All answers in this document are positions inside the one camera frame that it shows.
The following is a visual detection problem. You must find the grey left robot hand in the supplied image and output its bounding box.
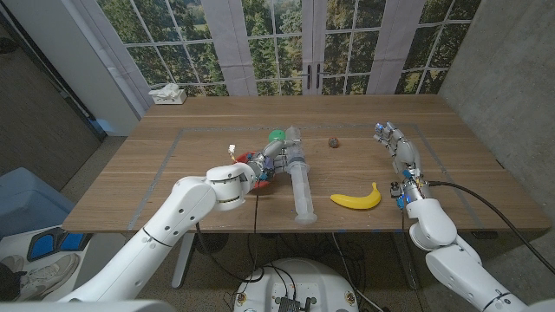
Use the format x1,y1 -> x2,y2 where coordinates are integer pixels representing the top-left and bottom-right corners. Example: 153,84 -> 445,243
242,139 -> 304,187

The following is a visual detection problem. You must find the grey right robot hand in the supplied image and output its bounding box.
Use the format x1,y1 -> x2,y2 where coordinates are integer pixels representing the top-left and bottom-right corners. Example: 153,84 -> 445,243
373,120 -> 433,210

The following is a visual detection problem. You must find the large clear plastic syringe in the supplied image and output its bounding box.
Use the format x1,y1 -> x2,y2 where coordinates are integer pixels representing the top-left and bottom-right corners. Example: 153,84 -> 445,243
284,126 -> 318,225

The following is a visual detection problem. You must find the red plastic bowl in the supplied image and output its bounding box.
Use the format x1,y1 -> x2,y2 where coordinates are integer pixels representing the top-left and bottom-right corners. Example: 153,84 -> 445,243
236,150 -> 274,190

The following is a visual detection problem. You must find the yellow toy banana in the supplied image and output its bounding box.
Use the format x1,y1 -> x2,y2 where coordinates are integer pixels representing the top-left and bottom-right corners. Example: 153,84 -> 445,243
330,181 -> 382,211

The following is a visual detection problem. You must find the black round floor base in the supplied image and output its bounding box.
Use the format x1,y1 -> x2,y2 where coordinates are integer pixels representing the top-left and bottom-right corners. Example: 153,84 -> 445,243
194,232 -> 230,255

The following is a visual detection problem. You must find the grey table leg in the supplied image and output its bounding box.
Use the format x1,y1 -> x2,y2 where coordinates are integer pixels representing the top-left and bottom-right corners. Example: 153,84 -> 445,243
389,232 -> 421,290

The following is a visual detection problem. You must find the printed window backdrop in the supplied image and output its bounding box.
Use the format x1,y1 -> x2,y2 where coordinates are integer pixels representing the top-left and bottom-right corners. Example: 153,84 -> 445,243
71,0 -> 482,118

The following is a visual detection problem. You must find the white tissue box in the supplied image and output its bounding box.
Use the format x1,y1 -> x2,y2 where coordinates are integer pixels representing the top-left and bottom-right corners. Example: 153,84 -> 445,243
148,83 -> 188,106

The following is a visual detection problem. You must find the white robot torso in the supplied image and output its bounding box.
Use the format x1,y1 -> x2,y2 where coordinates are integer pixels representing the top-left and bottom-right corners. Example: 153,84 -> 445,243
232,257 -> 359,312

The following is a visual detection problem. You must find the white table leg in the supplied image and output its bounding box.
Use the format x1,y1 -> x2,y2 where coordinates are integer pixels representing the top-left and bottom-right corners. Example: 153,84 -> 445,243
171,232 -> 196,290

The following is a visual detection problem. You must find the blue and black foot pedal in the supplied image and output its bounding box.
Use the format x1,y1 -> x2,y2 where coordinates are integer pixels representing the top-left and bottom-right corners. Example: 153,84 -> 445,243
26,227 -> 95,263

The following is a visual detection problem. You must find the blue plastic bin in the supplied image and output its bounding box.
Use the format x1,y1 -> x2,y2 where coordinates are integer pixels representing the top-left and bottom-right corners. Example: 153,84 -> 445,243
0,166 -> 77,239

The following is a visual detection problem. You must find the grey sneaker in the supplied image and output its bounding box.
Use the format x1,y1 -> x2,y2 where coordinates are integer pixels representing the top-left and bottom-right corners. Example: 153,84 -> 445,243
0,255 -> 25,274
16,253 -> 82,301

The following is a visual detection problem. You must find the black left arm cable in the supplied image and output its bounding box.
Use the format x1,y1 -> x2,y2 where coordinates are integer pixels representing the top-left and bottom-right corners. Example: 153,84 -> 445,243
193,192 -> 266,285

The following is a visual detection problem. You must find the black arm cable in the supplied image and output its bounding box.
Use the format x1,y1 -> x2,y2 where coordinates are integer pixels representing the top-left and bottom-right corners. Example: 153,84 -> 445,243
428,180 -> 555,275
193,192 -> 266,285

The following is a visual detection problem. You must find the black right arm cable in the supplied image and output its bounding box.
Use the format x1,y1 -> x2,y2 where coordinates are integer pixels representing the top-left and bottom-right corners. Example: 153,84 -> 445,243
428,180 -> 555,275

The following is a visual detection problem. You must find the white floor cable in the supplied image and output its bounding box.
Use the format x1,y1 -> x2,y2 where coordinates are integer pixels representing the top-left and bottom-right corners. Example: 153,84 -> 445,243
331,233 -> 385,312

